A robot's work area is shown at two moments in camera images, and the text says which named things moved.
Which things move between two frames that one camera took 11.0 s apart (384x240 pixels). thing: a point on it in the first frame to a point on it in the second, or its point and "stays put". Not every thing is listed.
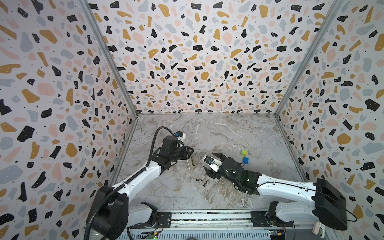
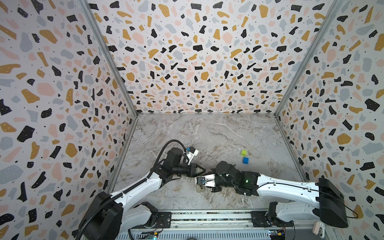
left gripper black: x=185 y=150 to x=192 y=169
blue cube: x=245 y=160 stays put
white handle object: x=319 y=228 stays put
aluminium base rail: x=224 y=224 stays put
